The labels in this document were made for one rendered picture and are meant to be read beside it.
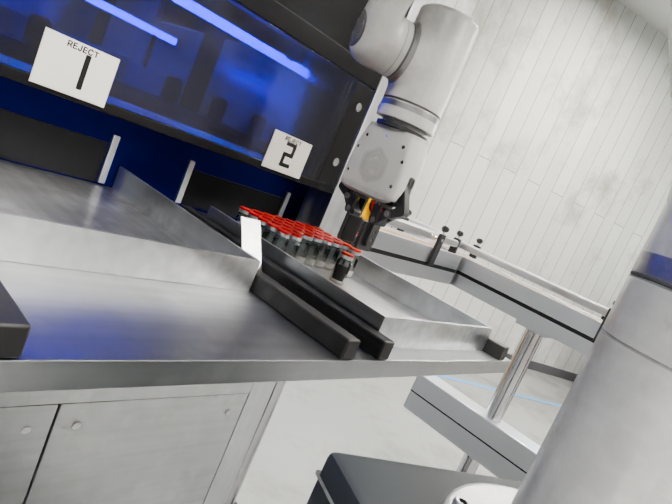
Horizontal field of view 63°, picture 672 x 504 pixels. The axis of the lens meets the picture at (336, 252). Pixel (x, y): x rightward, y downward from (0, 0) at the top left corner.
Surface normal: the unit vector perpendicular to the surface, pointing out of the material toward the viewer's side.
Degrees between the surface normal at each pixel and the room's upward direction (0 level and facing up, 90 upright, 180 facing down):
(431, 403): 90
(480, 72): 90
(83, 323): 0
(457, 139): 90
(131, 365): 90
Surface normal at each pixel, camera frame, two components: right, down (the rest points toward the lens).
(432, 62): 0.15, 0.23
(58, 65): 0.67, 0.39
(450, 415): -0.63, -0.15
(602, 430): -0.87, -0.31
